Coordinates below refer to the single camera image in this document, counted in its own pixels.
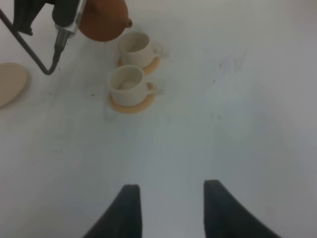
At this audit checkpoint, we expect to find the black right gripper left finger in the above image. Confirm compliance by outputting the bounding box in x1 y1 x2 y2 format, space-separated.
84 184 143 238

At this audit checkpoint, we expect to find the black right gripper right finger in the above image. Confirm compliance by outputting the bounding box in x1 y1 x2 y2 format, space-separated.
204 180 279 238

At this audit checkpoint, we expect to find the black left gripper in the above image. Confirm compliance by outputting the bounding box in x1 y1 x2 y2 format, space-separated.
13 0 55 35

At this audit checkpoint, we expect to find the brown clay teapot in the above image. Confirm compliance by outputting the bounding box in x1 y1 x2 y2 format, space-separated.
79 0 133 42

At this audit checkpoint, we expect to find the beige round teapot saucer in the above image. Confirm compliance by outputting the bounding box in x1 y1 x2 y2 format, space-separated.
0 62 31 108

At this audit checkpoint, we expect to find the far white teacup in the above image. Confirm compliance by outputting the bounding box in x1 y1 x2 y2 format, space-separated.
118 32 163 68

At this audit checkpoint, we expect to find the white teacup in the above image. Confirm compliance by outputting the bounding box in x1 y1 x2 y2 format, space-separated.
108 65 157 107
118 32 163 68

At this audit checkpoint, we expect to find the near orange coaster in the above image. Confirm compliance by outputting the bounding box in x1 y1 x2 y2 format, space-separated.
108 94 155 114

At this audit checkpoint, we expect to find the orange coaster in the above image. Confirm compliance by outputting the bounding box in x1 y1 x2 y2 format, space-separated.
117 57 160 75
108 94 155 114

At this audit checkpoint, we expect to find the near white teacup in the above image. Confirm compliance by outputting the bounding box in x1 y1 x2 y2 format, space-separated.
108 65 157 107

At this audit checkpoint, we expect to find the far orange coaster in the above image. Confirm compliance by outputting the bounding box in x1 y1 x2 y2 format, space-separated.
117 57 160 75

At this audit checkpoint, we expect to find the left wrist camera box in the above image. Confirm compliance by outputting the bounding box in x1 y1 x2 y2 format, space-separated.
52 0 86 37

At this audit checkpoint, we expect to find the black braided cable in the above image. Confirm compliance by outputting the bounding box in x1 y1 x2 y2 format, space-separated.
0 27 69 75

